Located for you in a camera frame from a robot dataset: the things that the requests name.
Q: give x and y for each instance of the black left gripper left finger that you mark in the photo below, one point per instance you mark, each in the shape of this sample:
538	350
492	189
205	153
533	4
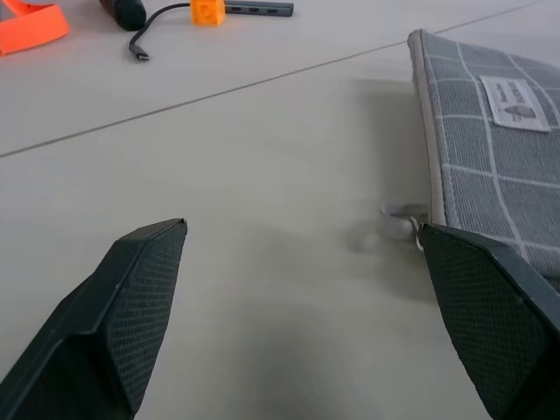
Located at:
87	332

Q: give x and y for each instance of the orange plastic block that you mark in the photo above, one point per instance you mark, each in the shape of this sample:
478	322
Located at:
207	12

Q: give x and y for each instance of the polka dot pencil pouch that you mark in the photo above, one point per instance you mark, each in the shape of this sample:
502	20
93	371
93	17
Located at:
464	153

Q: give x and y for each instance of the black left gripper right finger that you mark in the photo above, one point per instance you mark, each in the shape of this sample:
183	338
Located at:
494	315

